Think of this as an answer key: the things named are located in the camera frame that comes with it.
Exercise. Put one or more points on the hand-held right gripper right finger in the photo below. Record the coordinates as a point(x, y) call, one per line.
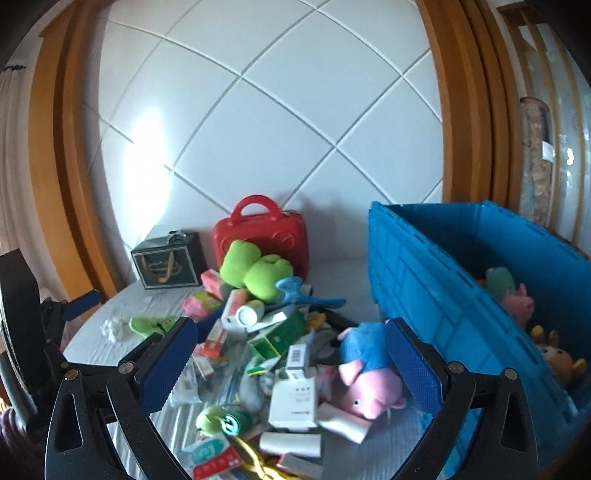
point(411, 364)

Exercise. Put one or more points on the wooden frame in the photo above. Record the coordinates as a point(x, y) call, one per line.
point(466, 101)

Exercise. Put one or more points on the white paper roll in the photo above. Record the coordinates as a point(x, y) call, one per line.
point(291, 444)

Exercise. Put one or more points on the dark green gift box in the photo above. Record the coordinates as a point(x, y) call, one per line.
point(184, 263)

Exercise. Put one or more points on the crumpled white tissue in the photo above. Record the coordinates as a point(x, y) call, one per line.
point(113, 328)

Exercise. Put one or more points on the pink snack packet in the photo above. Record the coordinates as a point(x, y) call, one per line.
point(201, 305)

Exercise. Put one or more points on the gold ribbon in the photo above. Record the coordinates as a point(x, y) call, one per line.
point(257, 464)

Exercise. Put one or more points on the white barcode box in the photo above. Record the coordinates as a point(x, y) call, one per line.
point(298, 357)

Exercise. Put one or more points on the small pink plush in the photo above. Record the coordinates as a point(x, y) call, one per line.
point(519, 305)

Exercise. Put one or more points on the blue plastic toy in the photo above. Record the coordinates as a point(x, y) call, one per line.
point(288, 288)

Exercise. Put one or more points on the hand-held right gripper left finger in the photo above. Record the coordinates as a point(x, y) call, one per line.
point(164, 369)

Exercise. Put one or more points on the pink pig plush blue shirt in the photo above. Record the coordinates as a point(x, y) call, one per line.
point(369, 392)

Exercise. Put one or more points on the beige curtain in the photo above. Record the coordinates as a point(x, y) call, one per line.
point(11, 152)

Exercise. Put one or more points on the small pink and white box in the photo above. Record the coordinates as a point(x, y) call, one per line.
point(213, 281)

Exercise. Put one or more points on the black hanger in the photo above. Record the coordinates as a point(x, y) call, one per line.
point(334, 318)

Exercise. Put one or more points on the green plush toy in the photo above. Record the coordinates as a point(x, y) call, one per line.
point(258, 277)

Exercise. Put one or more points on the yellow and brown plush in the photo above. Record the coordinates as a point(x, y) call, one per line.
point(556, 357)

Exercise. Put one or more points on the teal metal can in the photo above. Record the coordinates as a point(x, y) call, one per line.
point(233, 423)

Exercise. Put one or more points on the blue plastic storage crate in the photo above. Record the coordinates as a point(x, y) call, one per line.
point(429, 277)

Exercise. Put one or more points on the green toy shoe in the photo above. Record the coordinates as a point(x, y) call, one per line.
point(147, 324)

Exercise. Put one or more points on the white and red box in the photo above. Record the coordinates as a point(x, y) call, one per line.
point(232, 304)

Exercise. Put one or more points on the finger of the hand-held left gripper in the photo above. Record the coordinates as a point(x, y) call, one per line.
point(83, 302)

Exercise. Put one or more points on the green and pink plush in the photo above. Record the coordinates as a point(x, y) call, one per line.
point(501, 281)

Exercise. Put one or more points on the green ball toy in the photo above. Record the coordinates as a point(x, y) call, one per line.
point(210, 421)

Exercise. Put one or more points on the tall clear jar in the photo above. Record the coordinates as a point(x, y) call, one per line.
point(538, 161)

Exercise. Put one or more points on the white folded paper pack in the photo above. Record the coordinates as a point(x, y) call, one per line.
point(344, 421)

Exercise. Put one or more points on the wood and glass partition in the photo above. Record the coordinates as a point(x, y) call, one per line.
point(568, 92)

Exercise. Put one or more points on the white plastic bottle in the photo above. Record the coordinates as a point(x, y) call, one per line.
point(248, 314)

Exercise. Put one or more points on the flat white box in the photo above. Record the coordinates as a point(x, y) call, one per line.
point(300, 467)

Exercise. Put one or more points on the large white box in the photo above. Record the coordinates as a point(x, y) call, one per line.
point(295, 401)

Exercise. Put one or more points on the orange and white box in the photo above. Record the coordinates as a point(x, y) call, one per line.
point(216, 341)

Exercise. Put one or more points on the green cardboard box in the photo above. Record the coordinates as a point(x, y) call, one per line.
point(279, 339)

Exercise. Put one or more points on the clear plastic bag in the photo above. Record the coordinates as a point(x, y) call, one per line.
point(226, 385)

